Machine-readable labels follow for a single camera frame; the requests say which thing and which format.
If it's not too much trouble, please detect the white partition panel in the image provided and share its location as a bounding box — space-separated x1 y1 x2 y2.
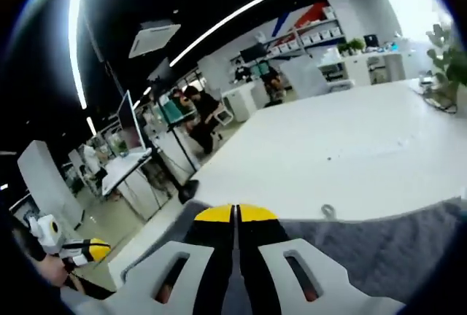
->
17 139 85 229

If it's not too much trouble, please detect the white side desk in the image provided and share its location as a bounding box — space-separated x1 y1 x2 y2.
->
101 148 153 217

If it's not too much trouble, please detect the green plant on counter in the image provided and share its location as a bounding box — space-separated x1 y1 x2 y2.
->
336 37 366 57

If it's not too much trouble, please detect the person's left hand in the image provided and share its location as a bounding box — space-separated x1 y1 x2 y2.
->
36 252 74 288

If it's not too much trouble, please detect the small green desk plant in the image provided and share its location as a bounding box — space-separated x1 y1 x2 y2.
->
110 136 129 158

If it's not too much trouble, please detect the computer monitor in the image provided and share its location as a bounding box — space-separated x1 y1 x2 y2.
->
117 89 147 152

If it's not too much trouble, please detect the long ceiling light strip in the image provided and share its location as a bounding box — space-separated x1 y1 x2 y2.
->
169 0 370 68

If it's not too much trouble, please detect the white office chair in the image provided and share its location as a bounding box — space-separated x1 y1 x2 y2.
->
278 55 355 99

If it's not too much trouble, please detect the shelf with white bins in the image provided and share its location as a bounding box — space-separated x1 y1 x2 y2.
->
267 4 344 58

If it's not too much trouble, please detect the curved ceiling light strip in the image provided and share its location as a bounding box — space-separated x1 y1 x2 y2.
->
66 0 93 110

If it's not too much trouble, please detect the black wall monitor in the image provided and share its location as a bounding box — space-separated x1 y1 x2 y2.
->
239 42 268 62

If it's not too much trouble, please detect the green potted plant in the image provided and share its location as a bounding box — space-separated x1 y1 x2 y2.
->
412 22 467 114

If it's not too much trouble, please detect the white ceiling air conditioner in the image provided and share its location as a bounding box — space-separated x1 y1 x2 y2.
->
128 19 182 60

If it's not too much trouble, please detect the grey towel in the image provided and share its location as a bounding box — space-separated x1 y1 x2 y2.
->
174 194 467 306

